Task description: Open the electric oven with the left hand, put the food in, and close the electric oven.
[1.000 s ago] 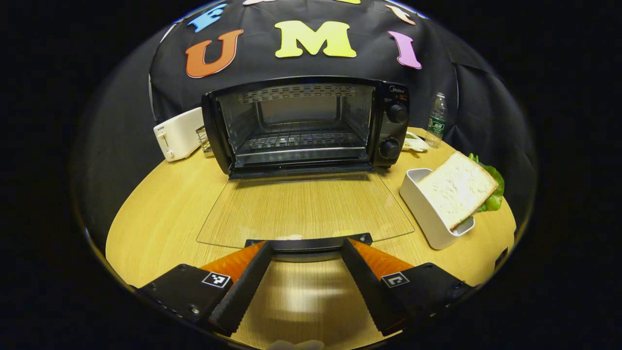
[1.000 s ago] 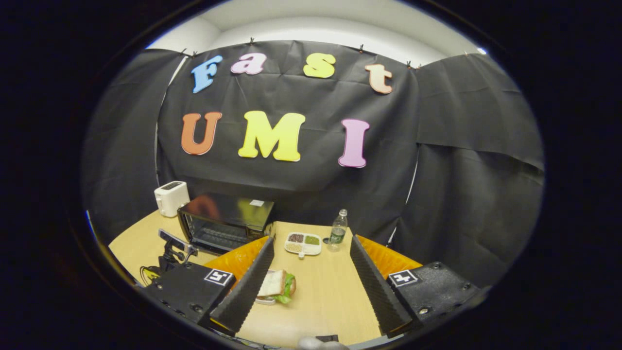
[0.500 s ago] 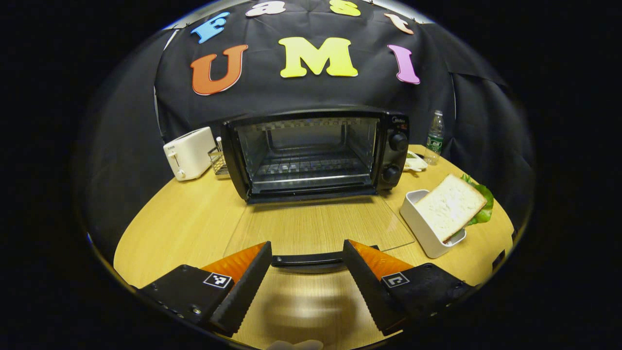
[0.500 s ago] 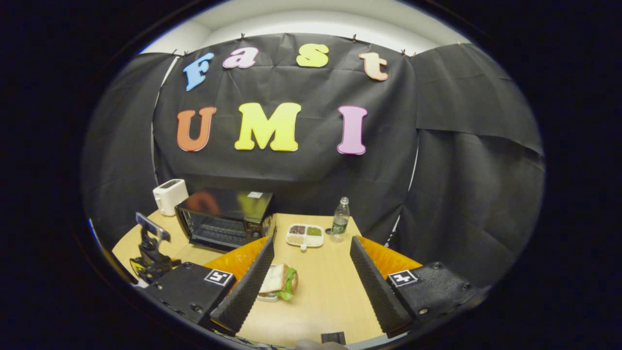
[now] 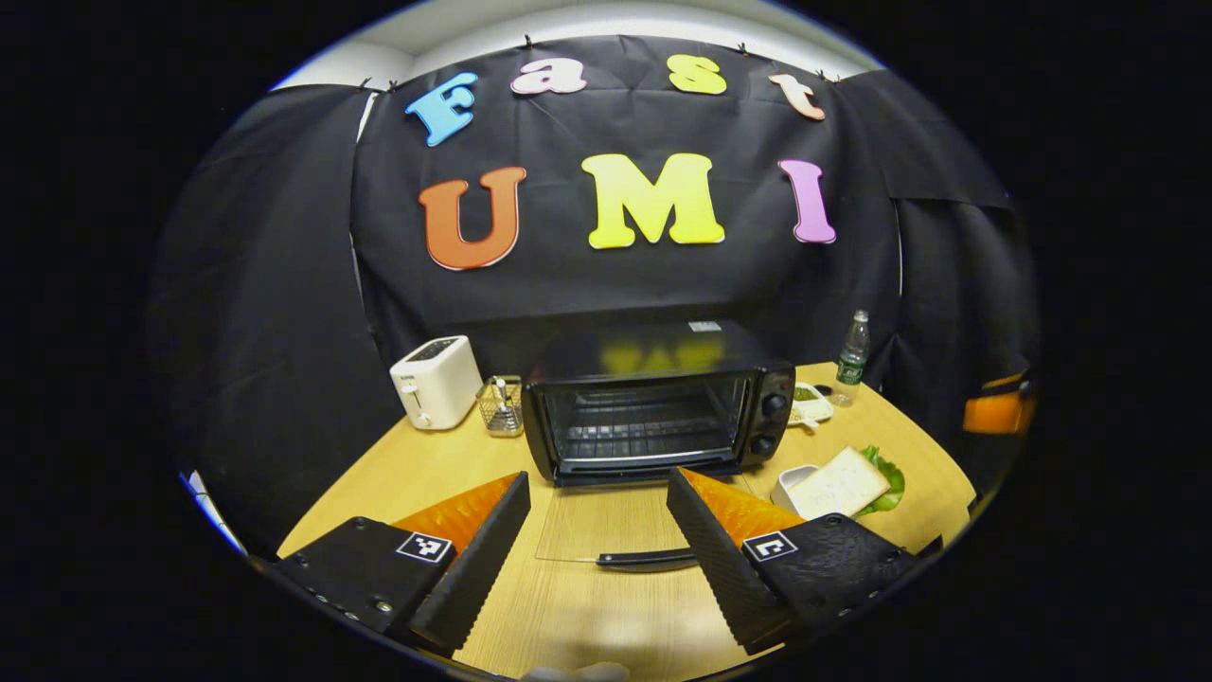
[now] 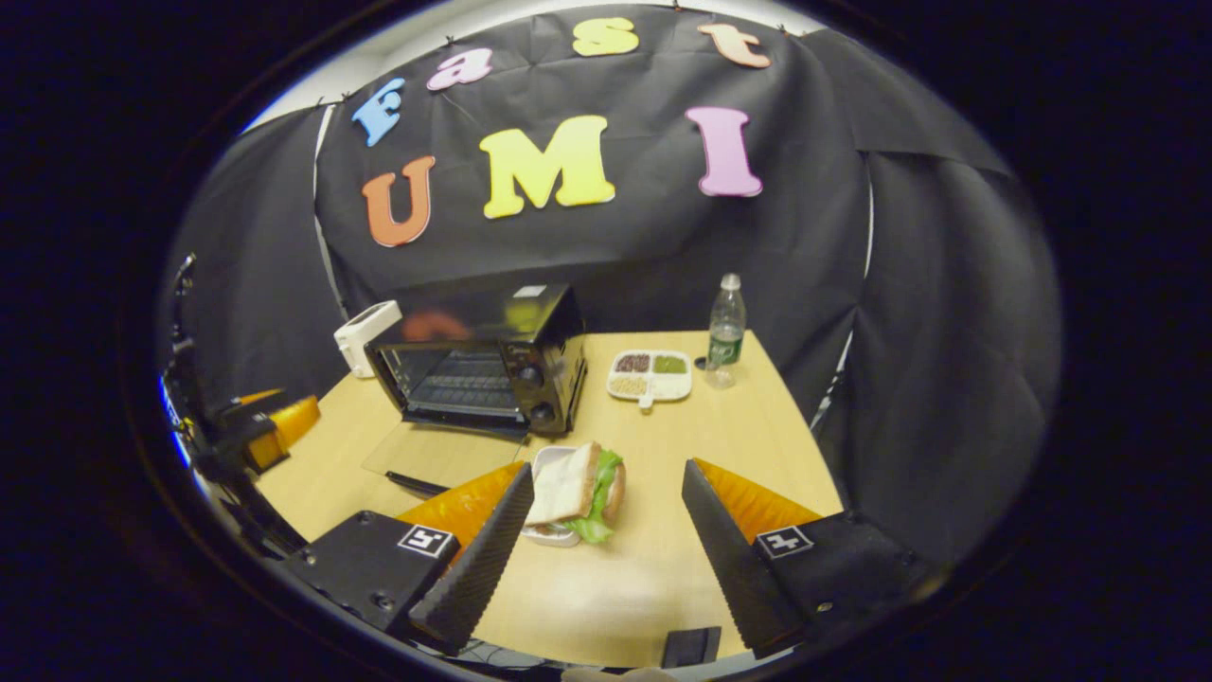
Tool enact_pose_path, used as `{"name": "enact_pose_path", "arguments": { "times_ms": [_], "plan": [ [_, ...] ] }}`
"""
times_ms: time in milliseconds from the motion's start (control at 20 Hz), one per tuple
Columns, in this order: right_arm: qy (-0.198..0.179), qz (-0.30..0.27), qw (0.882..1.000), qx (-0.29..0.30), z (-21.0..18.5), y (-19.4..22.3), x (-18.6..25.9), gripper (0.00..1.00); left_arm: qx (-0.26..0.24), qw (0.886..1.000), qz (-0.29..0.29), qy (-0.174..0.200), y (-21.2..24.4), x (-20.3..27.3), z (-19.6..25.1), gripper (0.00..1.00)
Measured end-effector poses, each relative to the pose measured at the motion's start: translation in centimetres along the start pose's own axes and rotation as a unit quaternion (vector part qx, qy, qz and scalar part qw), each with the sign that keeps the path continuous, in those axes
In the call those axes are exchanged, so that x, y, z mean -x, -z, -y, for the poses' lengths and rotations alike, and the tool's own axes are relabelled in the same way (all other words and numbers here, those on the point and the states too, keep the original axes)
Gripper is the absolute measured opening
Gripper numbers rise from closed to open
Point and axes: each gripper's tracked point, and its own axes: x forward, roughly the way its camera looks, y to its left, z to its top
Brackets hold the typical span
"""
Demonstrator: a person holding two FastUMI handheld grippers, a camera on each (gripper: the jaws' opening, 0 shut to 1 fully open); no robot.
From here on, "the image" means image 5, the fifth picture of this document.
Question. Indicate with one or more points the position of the white divided plate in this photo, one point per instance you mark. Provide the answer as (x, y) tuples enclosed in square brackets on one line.
[(812, 405)]

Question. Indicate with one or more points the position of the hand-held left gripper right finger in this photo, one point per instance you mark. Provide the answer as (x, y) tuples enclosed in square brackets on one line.
[(720, 568)]

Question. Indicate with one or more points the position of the clear water bottle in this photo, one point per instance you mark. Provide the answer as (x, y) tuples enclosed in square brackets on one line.
[(851, 365)]

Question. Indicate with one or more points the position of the black electric oven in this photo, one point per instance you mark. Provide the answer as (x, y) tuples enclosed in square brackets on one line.
[(663, 352)]

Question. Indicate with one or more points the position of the white toaster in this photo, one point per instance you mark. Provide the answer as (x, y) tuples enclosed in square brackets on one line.
[(440, 384)]

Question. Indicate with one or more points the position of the white rectangular tray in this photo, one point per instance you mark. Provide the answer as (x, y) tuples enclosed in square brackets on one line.
[(784, 485)]

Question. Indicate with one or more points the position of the lettuce sandwich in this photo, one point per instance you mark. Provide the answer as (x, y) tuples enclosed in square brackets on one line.
[(838, 483)]

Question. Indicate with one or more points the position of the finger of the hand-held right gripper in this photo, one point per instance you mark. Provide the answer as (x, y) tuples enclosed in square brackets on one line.
[(989, 412)]

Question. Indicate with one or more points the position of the black backdrop cloth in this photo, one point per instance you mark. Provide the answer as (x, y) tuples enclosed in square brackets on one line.
[(568, 284)]

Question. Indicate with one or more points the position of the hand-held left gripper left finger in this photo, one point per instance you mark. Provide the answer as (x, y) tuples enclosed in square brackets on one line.
[(478, 568)]

